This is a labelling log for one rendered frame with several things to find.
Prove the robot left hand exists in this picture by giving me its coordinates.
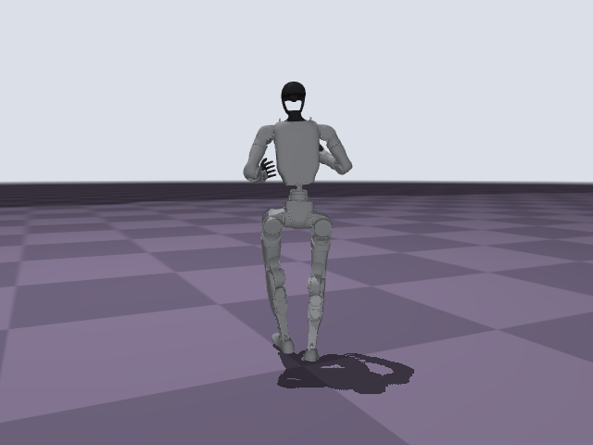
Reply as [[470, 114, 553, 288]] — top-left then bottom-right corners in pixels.
[[260, 158, 276, 178]]

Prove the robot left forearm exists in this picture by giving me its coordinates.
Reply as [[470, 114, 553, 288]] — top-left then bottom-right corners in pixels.
[[244, 168, 268, 184]]

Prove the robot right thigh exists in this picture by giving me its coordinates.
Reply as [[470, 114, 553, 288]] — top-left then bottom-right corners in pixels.
[[308, 210, 333, 295]]

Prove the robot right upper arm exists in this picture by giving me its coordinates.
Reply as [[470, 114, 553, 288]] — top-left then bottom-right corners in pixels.
[[318, 124, 352, 175]]

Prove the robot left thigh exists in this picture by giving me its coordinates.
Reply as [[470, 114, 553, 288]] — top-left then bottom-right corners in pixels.
[[261, 209, 286, 288]]

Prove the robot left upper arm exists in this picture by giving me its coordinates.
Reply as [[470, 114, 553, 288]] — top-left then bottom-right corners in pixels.
[[244, 125, 275, 180]]

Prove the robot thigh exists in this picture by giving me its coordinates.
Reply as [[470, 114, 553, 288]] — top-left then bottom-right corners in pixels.
[[261, 209, 286, 288], [308, 210, 333, 295]]

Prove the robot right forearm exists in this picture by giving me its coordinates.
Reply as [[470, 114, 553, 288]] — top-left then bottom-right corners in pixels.
[[320, 146, 351, 170]]

